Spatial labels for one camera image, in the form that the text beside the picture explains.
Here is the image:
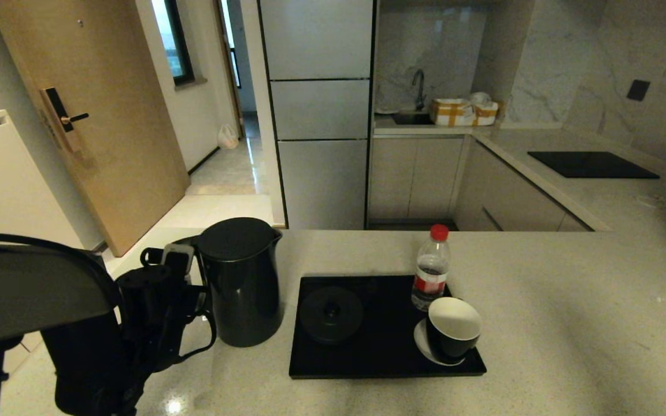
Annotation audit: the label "beige under-sink cabinets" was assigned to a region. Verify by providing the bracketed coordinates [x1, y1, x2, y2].
[368, 136, 465, 224]

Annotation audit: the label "black rectangular tray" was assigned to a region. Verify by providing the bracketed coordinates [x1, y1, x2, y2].
[288, 274, 487, 380]

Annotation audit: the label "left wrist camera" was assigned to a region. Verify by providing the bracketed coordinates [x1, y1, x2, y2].
[160, 243, 196, 273]

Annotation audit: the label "light wooden door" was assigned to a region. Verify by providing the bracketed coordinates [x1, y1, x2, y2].
[0, 0, 190, 258]

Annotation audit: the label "black gold door lock handle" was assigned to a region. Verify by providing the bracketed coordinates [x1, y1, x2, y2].
[41, 87, 90, 154]

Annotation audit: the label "clear bottle red cap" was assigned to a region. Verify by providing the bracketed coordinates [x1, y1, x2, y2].
[412, 224, 452, 311]

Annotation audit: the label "dark kitchen faucet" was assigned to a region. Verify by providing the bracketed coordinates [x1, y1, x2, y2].
[412, 69, 427, 112]

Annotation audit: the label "beige counter side cabinets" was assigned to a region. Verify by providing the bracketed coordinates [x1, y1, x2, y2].
[454, 139, 594, 233]

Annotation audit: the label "black mug white inside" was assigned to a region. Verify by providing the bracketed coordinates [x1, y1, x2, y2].
[425, 297, 482, 359]

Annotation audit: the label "tall grey panel cabinet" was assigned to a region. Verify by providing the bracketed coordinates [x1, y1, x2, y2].
[258, 0, 377, 231]

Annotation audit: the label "black round kettle base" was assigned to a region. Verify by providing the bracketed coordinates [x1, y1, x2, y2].
[300, 287, 365, 345]

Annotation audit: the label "black induction cooktop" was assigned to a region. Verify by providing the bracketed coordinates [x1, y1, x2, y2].
[528, 151, 661, 179]

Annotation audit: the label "kitchen sink basin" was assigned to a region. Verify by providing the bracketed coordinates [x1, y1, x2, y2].
[392, 111, 435, 126]

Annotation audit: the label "white round saucer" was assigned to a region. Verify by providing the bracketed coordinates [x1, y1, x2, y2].
[414, 319, 468, 366]

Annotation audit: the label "small cardboard box white bag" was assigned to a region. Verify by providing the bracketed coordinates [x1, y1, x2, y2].
[471, 92, 500, 127]

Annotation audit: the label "white storage cabinet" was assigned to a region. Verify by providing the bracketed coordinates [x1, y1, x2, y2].
[0, 110, 104, 376]

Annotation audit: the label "black electric kettle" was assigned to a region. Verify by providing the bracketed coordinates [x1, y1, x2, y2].
[174, 217, 283, 348]

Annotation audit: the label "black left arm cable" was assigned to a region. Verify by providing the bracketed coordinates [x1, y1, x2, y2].
[139, 246, 218, 365]

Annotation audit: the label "black wall socket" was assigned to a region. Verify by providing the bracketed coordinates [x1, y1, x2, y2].
[627, 80, 652, 103]

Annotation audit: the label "dark framed window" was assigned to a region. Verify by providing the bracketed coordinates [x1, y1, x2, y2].
[153, 0, 196, 87]

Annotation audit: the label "yellow white box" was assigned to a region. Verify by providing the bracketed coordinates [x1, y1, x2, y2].
[430, 98, 475, 127]

